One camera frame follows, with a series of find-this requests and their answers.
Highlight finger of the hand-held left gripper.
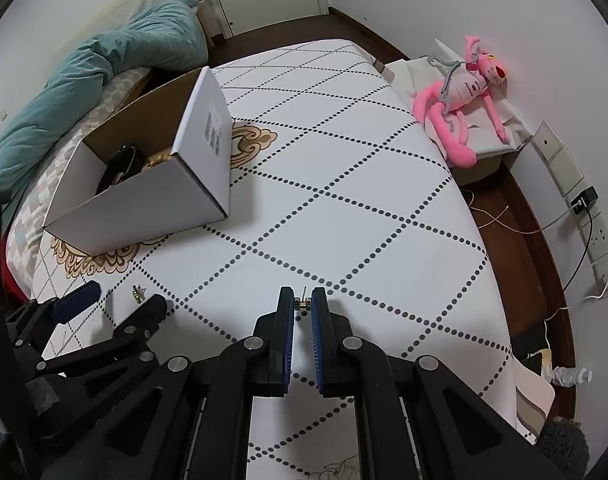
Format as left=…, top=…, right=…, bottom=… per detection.
left=4, top=281, right=102, bottom=350
left=32, top=293, right=168, bottom=378

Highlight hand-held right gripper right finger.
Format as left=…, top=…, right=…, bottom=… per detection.
left=310, top=287, right=567, bottom=480

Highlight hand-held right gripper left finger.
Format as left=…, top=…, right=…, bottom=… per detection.
left=41, top=286, right=296, bottom=480

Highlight black smart band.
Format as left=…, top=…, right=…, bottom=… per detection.
left=98, top=146, right=145, bottom=195

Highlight beige beaded bracelet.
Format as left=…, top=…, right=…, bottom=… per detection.
left=142, top=152, right=173, bottom=171

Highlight white cardboard box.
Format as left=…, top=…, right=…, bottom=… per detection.
left=42, top=66, right=233, bottom=257

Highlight red cloth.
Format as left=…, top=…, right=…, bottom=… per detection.
left=0, top=237, right=32, bottom=303

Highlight white diamond pattern tablecloth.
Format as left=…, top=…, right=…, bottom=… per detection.
left=31, top=40, right=512, bottom=480

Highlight teal quilt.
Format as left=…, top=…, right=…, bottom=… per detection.
left=0, top=0, right=209, bottom=193

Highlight beige striped under cloth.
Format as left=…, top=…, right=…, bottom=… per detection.
left=514, top=355, right=557, bottom=436

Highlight brown cardboard box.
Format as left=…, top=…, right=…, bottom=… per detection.
left=451, top=152, right=505, bottom=188

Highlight small clear plastic bottle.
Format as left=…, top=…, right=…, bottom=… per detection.
left=554, top=366, right=594, bottom=388

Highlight grey fuzzy slipper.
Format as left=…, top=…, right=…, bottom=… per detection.
left=534, top=417, right=591, bottom=480

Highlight pink plush toy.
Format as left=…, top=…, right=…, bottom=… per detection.
left=411, top=35, right=511, bottom=168

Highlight grey clothes hanger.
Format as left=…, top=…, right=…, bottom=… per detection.
left=428, top=56, right=477, bottom=108

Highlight white power strip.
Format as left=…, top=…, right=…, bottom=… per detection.
left=581, top=205, right=608, bottom=283

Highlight black charger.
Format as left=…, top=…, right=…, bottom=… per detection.
left=570, top=186, right=599, bottom=217

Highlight beige cable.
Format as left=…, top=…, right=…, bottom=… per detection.
left=461, top=190, right=572, bottom=235

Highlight white cable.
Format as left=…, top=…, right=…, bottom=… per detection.
left=541, top=280, right=608, bottom=356

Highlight black cable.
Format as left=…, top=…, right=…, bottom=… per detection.
left=561, top=207, right=595, bottom=293

